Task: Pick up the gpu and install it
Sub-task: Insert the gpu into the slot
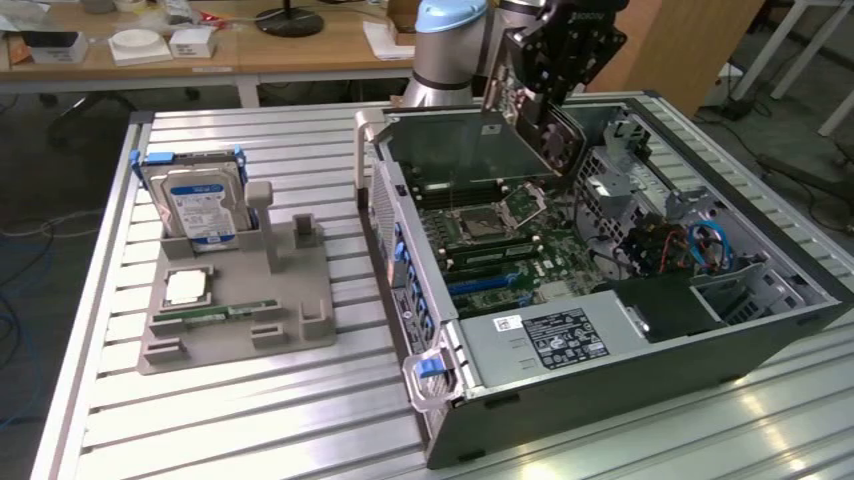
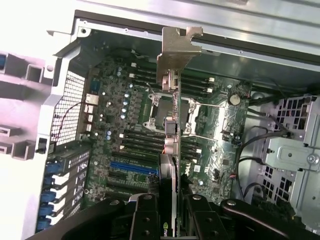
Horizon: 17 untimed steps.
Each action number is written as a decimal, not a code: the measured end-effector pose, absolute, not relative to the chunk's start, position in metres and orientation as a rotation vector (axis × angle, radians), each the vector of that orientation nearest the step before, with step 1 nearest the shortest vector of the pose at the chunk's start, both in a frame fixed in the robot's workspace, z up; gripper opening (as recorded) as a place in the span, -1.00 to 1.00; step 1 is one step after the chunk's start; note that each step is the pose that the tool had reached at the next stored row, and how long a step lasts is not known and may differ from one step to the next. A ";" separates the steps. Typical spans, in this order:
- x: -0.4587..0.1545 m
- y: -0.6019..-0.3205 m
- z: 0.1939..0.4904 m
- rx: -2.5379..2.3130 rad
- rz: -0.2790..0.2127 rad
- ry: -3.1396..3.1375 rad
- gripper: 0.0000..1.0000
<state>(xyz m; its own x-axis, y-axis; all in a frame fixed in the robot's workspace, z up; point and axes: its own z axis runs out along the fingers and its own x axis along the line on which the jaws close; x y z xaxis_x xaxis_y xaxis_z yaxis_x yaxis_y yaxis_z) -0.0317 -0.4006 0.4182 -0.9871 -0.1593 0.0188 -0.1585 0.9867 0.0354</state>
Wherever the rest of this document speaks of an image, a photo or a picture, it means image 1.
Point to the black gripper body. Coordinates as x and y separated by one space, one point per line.
587 15

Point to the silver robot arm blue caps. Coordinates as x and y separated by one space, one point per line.
450 60

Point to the wooden cabinet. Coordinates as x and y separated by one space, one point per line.
667 50

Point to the brown cardboard box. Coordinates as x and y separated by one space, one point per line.
403 12

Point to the white folded paper box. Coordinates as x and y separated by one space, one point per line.
387 45

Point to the perforated metal disk bay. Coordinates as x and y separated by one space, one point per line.
614 175

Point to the metal socket cover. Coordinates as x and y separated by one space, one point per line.
526 202

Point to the CPU socket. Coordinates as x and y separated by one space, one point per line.
479 225

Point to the black round lamp base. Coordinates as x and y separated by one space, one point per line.
290 24

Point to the green motherboard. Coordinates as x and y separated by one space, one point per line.
567 260

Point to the blue expansion slot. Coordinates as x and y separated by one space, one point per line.
477 285

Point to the white labelled cardboard box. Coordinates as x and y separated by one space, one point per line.
192 44

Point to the grey angled disk bay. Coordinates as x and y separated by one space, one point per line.
748 290

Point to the grey power supply unit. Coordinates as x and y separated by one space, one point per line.
567 335

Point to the hard disk in blue caddy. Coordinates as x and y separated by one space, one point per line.
196 210

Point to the white round part square base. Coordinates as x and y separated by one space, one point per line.
139 47

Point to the blue case latch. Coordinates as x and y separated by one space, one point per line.
427 367

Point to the grey cup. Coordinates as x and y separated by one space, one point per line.
98 6

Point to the black chair base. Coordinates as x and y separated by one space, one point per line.
94 102

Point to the open grey PC case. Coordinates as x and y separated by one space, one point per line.
601 400

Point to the silver CPU chip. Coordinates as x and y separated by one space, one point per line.
187 289

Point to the green RAM stick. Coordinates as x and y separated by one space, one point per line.
214 311

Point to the white box black top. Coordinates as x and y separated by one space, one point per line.
56 47

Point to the grey plastic parts rack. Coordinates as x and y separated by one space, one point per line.
220 345

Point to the white table frame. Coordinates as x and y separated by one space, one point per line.
801 55

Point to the wooden desk white frame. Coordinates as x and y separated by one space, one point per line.
300 50

